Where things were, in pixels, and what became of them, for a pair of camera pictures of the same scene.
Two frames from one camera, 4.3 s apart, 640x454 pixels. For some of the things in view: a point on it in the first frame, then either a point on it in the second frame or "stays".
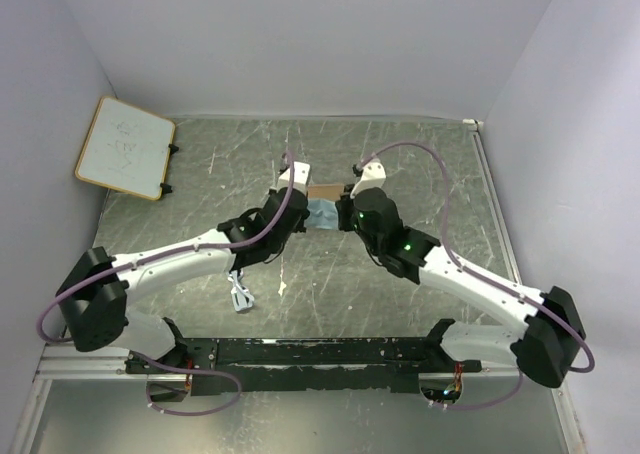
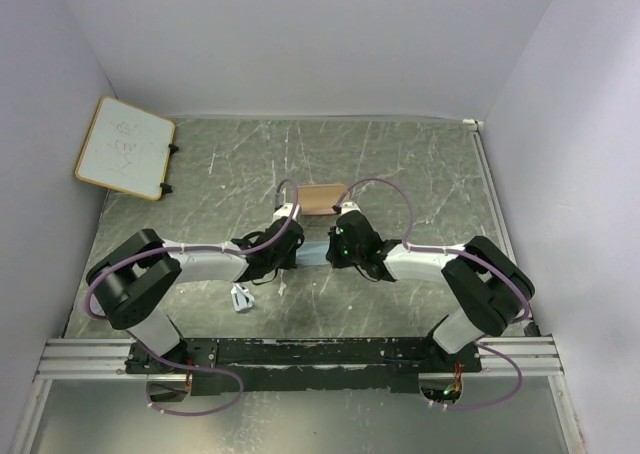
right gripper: x=343 y=207 → x=333 y=256
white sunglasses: x=241 y=296 stays
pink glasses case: x=330 y=191 stays
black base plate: x=256 y=366 stays
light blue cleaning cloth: x=322 y=214 → x=313 y=253
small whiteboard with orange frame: x=127 y=148 stays
